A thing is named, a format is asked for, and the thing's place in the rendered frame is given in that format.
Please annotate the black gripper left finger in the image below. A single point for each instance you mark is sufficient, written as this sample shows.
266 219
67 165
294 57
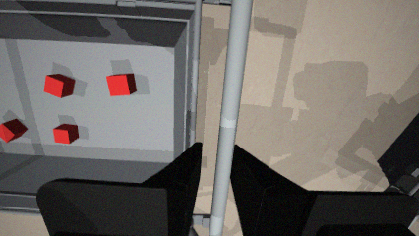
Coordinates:
162 205

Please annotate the small red block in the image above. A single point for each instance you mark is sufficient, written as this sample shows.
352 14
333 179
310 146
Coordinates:
59 85
12 130
66 133
121 84

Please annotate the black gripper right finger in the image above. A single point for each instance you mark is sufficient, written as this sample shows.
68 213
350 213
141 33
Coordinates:
269 204

